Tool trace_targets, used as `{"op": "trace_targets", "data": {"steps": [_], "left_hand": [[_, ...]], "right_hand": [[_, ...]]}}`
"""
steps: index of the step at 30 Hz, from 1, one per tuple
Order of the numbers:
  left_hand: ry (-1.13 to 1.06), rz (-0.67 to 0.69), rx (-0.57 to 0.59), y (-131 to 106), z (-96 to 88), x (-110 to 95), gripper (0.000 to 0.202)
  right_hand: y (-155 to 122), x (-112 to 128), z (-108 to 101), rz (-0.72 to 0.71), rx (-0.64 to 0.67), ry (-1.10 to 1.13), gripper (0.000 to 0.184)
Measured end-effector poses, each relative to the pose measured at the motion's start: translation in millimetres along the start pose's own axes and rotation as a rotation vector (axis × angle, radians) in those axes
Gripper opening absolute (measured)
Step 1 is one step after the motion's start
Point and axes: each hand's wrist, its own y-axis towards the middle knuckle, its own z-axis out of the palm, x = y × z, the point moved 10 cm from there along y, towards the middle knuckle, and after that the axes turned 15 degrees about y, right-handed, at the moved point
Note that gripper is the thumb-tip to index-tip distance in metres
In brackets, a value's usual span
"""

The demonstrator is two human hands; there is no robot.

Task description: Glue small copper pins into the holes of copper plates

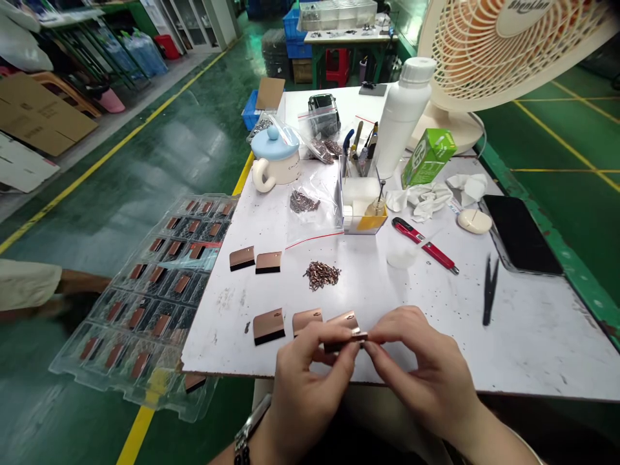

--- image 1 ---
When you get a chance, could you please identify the bag of silver metal parts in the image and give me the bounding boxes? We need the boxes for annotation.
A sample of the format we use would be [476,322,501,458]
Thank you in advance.
[245,112,280,144]

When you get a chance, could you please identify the flattened cardboard boxes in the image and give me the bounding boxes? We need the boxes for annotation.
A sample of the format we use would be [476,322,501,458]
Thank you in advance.
[0,71,99,158]

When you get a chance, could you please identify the clear zip bag of screws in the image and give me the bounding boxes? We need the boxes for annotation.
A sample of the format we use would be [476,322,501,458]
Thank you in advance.
[284,167,346,251]

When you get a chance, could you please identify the tall white plastic bottle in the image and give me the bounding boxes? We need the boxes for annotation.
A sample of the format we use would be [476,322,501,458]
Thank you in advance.
[375,56,437,181]

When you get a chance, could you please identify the crumpled white tissue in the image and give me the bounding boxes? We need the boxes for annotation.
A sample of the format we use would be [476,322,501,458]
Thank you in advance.
[445,172,489,209]

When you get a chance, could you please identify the round cream puck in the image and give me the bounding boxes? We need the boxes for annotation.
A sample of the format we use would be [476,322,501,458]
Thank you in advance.
[457,207,493,235]

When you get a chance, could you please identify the person's right hand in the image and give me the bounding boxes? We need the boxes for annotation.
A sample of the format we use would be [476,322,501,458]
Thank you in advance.
[363,305,481,433]

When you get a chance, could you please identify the small copper plate black edge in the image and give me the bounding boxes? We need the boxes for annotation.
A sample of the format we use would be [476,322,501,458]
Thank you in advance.
[323,328,370,355]

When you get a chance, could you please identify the black tweezers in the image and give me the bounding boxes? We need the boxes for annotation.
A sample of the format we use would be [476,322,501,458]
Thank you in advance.
[482,253,501,327]

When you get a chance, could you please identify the red bucket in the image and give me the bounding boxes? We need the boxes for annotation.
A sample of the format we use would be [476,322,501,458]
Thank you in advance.
[154,34,181,61]

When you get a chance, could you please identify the stack of blue crates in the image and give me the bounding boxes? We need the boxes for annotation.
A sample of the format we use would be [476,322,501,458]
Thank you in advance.
[282,7,314,60]

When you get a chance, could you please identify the small glass needle bottle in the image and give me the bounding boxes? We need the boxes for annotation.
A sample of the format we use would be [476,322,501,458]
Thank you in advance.
[364,180,389,218]

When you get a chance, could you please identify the person's left hand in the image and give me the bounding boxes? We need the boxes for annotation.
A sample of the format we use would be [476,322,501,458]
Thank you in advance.
[274,320,364,437]

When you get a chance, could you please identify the clear plastic tool holder box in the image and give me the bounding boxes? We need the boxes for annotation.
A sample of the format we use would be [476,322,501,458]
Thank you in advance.
[340,154,389,236]

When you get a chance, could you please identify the black smartphone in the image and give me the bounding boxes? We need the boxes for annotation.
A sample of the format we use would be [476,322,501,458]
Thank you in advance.
[481,194,566,278]

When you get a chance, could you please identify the zip bag of dark screws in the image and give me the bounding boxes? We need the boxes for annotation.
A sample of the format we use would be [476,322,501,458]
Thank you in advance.
[296,104,344,165]

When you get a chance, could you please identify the blue plastic bin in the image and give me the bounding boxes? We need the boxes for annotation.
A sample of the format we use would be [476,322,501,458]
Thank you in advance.
[240,88,263,132]

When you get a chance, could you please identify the blue handled pliers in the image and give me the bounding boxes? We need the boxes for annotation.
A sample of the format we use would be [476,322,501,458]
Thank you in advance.
[342,128,357,178]

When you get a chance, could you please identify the small white squeeze bottle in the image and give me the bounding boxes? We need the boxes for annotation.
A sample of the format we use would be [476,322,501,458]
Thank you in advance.
[386,236,428,270]

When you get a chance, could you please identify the red plastic stool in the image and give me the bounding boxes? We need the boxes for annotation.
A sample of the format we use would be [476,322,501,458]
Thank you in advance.
[325,48,351,84]

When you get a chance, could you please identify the green and white carton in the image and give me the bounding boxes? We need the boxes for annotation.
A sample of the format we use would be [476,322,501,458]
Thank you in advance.
[400,127,458,191]

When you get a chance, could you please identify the clear tray of copper plates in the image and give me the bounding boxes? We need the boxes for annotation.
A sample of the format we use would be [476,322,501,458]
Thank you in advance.
[48,192,239,423]

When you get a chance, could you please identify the cream mug with blue lid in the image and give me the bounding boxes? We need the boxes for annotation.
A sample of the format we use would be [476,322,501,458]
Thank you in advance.
[249,125,303,194]

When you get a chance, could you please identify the group of water jugs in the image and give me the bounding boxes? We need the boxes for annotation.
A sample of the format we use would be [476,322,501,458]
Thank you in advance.
[102,28,169,82]

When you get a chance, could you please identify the white work table with parts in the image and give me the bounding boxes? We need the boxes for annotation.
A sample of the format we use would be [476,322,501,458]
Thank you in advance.
[296,0,400,90]

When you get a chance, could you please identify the red utility knife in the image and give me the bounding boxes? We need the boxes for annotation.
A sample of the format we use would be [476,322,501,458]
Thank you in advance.
[391,216,460,276]

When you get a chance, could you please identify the white cloth glove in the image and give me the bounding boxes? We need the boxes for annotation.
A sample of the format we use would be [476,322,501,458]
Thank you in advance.
[385,181,454,224]

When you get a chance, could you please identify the brown cardboard piece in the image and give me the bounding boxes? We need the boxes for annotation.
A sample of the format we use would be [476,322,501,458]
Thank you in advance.
[254,77,286,112]

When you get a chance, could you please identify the pile of copper screws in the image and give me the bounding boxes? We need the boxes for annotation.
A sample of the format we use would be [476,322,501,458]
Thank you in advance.
[302,260,343,293]

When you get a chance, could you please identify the cream desk fan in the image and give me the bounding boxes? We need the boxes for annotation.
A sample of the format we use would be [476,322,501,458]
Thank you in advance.
[406,0,620,157]

